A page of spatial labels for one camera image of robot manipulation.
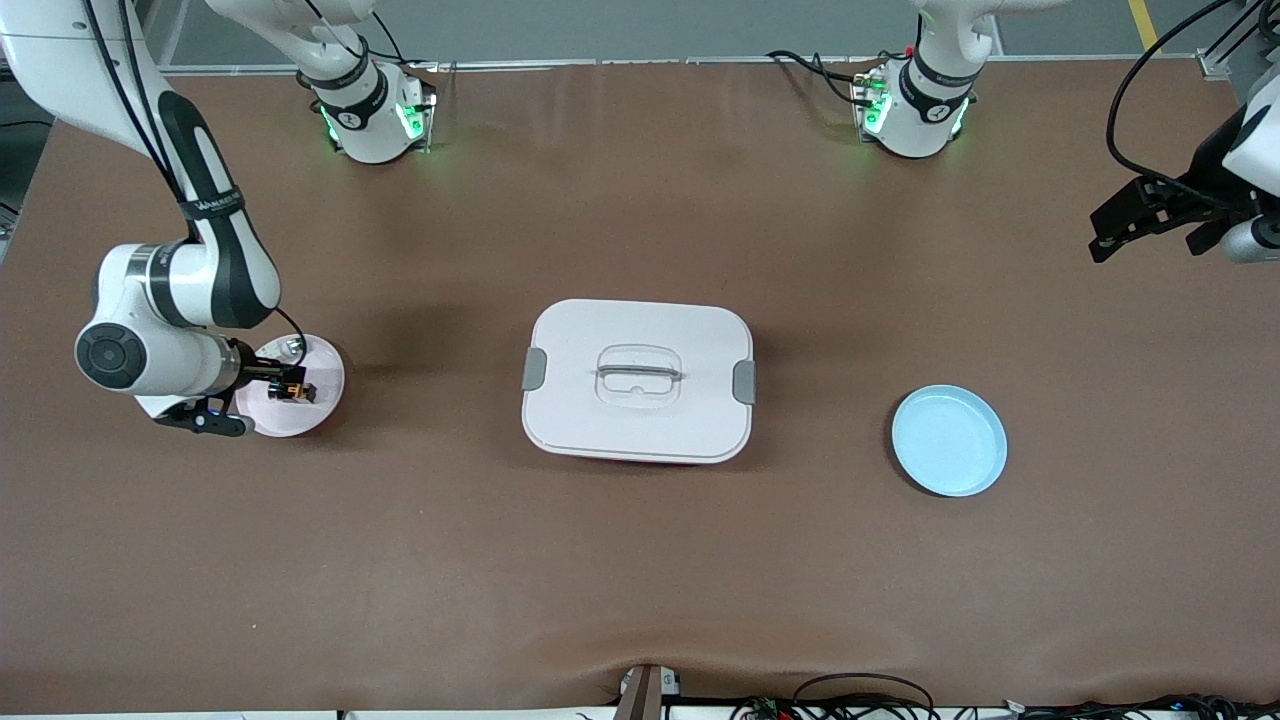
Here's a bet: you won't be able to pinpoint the white lidded box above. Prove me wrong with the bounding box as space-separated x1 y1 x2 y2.
520 298 757 466

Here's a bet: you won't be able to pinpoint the pink round plate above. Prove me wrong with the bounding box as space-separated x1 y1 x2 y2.
235 333 347 439

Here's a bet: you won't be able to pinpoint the light blue round plate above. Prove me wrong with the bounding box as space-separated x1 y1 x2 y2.
891 385 1009 498

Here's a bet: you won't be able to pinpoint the brown table mat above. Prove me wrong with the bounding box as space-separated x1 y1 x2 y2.
0 58 1280 716

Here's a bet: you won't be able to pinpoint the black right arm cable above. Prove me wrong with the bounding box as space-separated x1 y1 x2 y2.
85 0 308 371

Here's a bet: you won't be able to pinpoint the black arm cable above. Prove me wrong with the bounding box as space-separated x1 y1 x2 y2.
85 0 308 371
1105 0 1251 209

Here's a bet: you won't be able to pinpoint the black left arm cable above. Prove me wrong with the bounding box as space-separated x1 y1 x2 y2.
1105 0 1251 209

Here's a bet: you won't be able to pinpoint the aluminium frame profile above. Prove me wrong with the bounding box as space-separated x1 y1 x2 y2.
1195 0 1280 83

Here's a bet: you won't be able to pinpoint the black base cables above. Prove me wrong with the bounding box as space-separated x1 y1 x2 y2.
766 48 873 107

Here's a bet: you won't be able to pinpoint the metal table edge rail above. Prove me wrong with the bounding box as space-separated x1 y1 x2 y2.
160 55 1201 79

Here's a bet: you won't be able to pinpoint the brown camera mount bracket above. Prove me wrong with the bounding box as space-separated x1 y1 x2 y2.
614 663 682 720

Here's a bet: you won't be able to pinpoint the black cable bundle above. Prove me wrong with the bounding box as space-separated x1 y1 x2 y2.
730 672 1280 720

